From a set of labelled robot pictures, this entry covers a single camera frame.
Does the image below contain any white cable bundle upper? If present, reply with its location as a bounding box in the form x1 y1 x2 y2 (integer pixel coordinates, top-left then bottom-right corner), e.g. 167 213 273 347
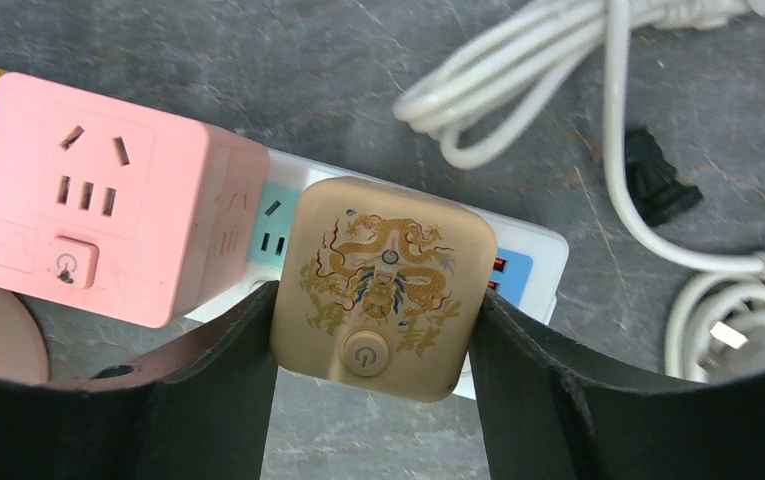
391 0 765 276

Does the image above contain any pink cube socket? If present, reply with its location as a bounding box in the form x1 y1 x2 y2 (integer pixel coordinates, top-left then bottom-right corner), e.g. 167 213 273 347
0 72 270 328

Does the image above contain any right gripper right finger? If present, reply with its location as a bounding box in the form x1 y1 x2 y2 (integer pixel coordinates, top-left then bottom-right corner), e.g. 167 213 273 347
469 291 765 479

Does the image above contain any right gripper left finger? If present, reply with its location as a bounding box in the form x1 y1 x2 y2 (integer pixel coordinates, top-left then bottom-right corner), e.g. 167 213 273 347
0 281 278 479

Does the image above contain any tan dragon cube socket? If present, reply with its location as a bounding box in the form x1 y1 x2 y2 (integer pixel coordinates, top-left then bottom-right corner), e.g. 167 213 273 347
270 177 498 402

